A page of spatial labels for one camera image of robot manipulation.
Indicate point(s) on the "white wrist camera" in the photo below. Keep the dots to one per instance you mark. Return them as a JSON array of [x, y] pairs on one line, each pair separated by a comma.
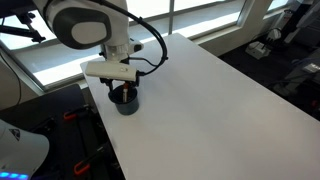
[[95, 69]]

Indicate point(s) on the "black pegboard mounting plate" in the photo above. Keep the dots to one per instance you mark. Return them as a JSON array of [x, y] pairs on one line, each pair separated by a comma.
[[71, 142]]

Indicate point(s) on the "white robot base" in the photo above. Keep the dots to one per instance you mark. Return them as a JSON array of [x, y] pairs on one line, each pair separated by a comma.
[[21, 152]]

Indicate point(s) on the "orange black clamp far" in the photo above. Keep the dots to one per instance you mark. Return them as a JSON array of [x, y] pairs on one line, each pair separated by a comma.
[[84, 165]]

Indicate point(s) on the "red marker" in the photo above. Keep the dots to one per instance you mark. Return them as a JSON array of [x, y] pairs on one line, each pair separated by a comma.
[[125, 92]]

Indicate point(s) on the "orange black clamp near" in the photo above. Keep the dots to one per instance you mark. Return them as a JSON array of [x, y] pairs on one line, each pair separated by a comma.
[[75, 113]]

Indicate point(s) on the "orange black clamp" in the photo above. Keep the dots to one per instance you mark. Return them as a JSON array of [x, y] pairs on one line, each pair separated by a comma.
[[75, 113], [84, 165]]

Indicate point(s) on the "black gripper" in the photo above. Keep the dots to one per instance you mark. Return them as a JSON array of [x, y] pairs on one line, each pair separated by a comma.
[[115, 67]]

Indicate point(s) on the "dark green mug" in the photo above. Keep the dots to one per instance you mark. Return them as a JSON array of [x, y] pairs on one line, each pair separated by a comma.
[[129, 107]]

